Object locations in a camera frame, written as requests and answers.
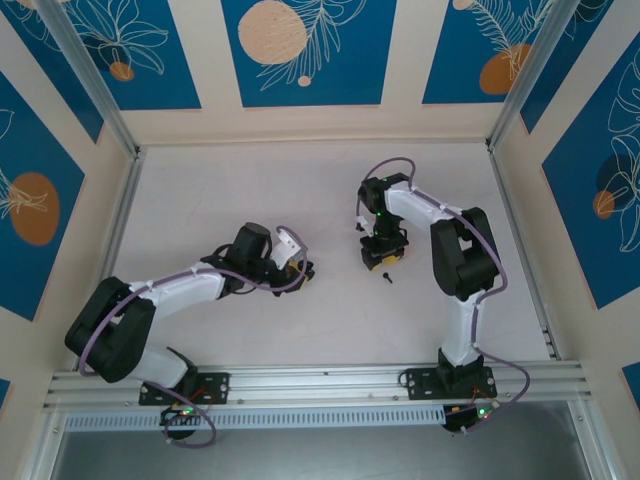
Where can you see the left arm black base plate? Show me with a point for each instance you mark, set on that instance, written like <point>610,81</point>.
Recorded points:
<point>220,387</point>

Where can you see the grey sheet metal panel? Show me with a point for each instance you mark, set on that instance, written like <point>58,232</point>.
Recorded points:
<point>320,457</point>

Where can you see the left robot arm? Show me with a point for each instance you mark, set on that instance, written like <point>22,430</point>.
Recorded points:
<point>110,330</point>

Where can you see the aluminium corner post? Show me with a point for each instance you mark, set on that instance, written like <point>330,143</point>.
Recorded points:
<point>525,75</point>
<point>95,85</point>

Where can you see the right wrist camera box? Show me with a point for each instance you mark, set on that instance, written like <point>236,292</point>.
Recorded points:
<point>360,223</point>

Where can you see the small circuit board with LED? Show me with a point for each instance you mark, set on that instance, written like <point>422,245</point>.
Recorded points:
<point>182,414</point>
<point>470,415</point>

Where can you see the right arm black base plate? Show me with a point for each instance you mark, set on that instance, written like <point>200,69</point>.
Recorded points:
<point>417,385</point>

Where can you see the wide aluminium mounting rail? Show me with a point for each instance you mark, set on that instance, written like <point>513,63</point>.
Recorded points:
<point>320,385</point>

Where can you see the aluminium table side rail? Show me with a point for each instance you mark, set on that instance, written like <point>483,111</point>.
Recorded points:
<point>501,175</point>
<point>117,225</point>

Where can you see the aluminium frame bar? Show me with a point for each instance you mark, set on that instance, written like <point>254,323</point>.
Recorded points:
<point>42,450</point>
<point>592,445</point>

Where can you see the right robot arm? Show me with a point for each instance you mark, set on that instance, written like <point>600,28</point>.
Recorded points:
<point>460,260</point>

